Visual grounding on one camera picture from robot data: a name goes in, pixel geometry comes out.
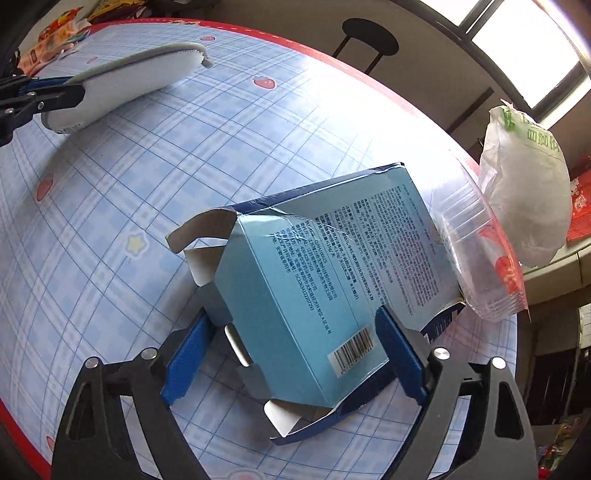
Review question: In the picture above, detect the light blue cardboard box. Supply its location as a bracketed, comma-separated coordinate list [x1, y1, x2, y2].
[165, 162, 467, 446]

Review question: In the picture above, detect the colourful snack packet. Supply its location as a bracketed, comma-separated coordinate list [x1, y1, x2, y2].
[21, 14, 93, 75]

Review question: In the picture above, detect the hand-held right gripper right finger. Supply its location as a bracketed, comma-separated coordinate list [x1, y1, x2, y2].
[375, 305, 536, 480]

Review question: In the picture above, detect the dark framed window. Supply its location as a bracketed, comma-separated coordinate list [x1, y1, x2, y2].
[392, 0, 591, 125]

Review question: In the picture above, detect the black round stool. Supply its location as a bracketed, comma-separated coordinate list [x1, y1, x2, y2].
[331, 17, 399, 75]

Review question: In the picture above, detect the large clear plastic bottle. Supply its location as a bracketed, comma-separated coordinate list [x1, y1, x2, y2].
[434, 185, 529, 324]

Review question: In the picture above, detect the white bag with green print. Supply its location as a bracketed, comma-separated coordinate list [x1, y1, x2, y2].
[479, 99, 572, 268]

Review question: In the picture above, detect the table with blue plaid cloth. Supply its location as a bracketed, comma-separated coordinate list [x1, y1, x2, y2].
[0, 17, 527, 480]

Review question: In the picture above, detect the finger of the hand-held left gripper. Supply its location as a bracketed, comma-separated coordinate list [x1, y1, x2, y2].
[0, 73, 75, 99]
[0, 84, 86, 147]

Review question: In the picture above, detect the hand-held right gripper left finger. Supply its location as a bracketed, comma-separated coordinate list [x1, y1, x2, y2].
[52, 308, 218, 480]

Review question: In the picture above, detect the grey and white pouch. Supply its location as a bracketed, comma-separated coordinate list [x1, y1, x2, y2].
[41, 41, 214, 136]

